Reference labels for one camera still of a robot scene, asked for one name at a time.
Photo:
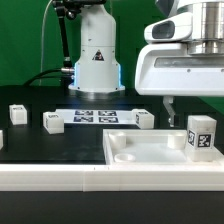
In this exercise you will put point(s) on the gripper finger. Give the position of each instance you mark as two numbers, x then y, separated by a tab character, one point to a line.
167	102

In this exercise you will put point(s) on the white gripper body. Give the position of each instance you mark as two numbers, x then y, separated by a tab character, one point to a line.
167	70

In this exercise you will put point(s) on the white square table top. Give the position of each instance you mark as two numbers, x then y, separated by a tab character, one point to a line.
150	147

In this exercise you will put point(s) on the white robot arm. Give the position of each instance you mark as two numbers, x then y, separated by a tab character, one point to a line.
97	71

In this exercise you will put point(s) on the white fiducial marker sheet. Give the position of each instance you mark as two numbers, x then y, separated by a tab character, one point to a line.
79	116

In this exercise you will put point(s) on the white U-shaped fence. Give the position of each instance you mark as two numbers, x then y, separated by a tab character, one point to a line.
112	177

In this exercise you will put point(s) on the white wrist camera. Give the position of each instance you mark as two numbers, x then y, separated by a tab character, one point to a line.
176	28

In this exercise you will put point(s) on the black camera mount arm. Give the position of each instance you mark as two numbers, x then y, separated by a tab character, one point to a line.
70	9

